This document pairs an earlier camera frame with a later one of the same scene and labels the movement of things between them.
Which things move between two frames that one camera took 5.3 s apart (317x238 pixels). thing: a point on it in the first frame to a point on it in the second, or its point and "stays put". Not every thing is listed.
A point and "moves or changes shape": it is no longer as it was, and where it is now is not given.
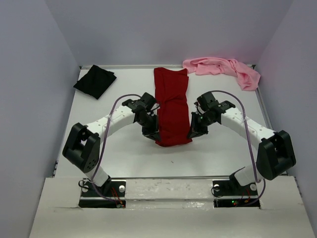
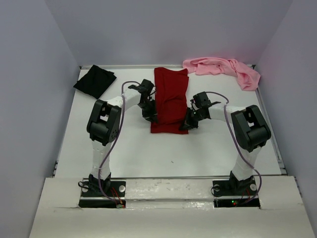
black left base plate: [111, 194] stays put
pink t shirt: [248, 80] stays put
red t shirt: [174, 119] moves or changes shape
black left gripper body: [148, 124] to [148, 109]
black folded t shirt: [95, 82] stays put
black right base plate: [231, 193] stays put
